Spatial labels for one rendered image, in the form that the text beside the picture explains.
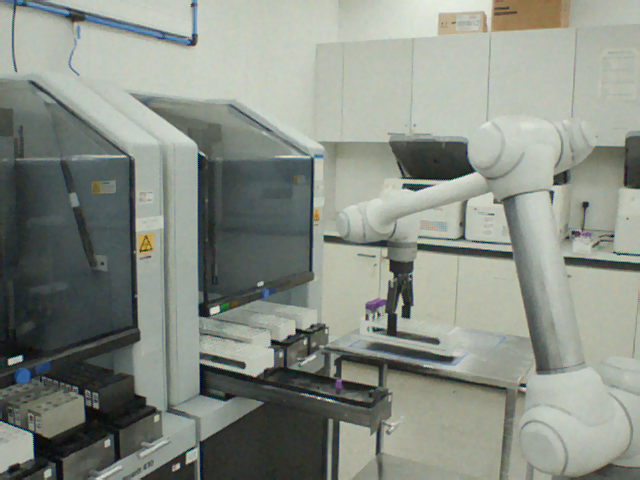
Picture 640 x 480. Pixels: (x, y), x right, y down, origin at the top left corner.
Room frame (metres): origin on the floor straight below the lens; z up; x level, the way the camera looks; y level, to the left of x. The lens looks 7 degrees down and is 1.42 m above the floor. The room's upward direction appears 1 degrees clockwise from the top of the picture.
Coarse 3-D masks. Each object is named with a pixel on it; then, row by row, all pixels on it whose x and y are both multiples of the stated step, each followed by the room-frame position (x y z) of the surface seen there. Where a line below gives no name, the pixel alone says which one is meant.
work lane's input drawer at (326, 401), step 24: (216, 384) 1.63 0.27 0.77; (240, 384) 1.59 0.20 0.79; (264, 384) 1.56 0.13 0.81; (288, 384) 1.53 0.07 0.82; (312, 384) 1.57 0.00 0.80; (360, 384) 1.55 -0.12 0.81; (312, 408) 1.48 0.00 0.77; (336, 408) 1.45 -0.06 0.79; (360, 408) 1.42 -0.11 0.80; (384, 408) 1.48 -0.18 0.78
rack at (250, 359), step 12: (204, 336) 1.79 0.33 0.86; (204, 348) 1.67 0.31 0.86; (216, 348) 1.67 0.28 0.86; (228, 348) 1.68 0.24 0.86; (240, 348) 1.68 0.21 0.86; (252, 348) 1.68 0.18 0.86; (264, 348) 1.68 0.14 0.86; (204, 360) 1.67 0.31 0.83; (216, 360) 1.72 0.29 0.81; (228, 360) 1.73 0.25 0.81; (240, 360) 1.61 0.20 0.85; (252, 360) 1.59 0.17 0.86; (264, 360) 1.63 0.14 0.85; (252, 372) 1.59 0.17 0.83
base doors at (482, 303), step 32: (352, 256) 4.03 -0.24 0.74; (384, 256) 3.92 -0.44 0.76; (416, 256) 3.82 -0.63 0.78; (448, 256) 3.72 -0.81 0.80; (352, 288) 4.03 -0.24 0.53; (384, 288) 3.92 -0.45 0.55; (416, 288) 3.82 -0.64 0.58; (448, 288) 3.72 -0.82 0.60; (480, 288) 3.62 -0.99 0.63; (512, 288) 3.52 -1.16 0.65; (576, 288) 3.36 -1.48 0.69; (608, 288) 3.28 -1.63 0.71; (352, 320) 4.02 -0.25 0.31; (448, 320) 3.71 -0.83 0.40; (480, 320) 3.61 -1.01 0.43; (512, 320) 3.52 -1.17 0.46; (576, 320) 3.35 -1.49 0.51; (608, 320) 3.27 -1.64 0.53; (608, 352) 3.26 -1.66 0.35
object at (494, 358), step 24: (480, 336) 1.98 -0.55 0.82; (504, 336) 1.98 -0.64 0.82; (384, 360) 1.75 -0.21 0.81; (408, 360) 1.73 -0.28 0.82; (432, 360) 1.73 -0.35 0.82; (456, 360) 1.73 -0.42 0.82; (480, 360) 1.74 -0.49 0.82; (504, 360) 1.74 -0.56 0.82; (528, 360) 1.74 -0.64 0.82; (384, 384) 2.21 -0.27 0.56; (504, 384) 1.57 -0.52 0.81; (504, 432) 1.57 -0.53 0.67; (384, 456) 2.18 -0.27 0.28; (504, 456) 1.57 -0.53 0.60
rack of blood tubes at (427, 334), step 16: (384, 320) 1.87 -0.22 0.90; (400, 320) 1.88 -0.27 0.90; (416, 320) 1.87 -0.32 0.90; (384, 336) 1.82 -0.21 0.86; (400, 336) 1.87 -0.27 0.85; (416, 336) 1.87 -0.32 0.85; (432, 336) 1.74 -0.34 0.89; (448, 336) 1.72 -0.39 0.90; (432, 352) 1.74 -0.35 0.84; (448, 352) 1.72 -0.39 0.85
